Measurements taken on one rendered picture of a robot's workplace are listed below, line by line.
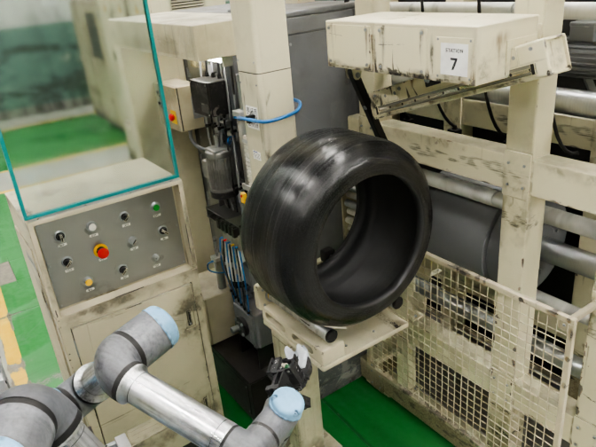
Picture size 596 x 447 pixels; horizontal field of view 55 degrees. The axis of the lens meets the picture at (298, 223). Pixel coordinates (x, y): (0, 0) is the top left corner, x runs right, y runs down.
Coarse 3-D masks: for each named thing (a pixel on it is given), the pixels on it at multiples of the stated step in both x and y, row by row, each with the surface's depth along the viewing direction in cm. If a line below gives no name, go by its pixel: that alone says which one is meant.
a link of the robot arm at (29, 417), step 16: (0, 400) 93; (16, 400) 93; (32, 400) 94; (0, 416) 89; (16, 416) 90; (32, 416) 91; (48, 416) 94; (0, 432) 86; (16, 432) 87; (32, 432) 89; (48, 432) 92
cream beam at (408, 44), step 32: (352, 32) 176; (384, 32) 165; (416, 32) 155; (448, 32) 146; (480, 32) 140; (512, 32) 147; (352, 64) 180; (384, 64) 168; (416, 64) 158; (480, 64) 143
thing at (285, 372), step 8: (272, 360) 148; (280, 360) 147; (288, 360) 145; (296, 360) 145; (272, 368) 145; (280, 368) 144; (288, 368) 142; (296, 368) 146; (272, 376) 145; (280, 376) 140; (288, 376) 143; (296, 376) 143; (304, 376) 146; (272, 384) 139; (280, 384) 139; (288, 384) 143; (296, 384) 144; (304, 384) 145; (272, 392) 140
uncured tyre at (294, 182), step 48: (288, 144) 172; (336, 144) 162; (384, 144) 166; (288, 192) 157; (336, 192) 156; (384, 192) 202; (288, 240) 156; (384, 240) 204; (288, 288) 162; (336, 288) 202; (384, 288) 194
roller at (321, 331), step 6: (276, 300) 199; (282, 306) 196; (288, 312) 194; (300, 318) 188; (306, 324) 185; (312, 324) 183; (312, 330) 183; (318, 330) 180; (324, 330) 179; (330, 330) 178; (324, 336) 178; (330, 336) 178; (336, 336) 179; (330, 342) 179
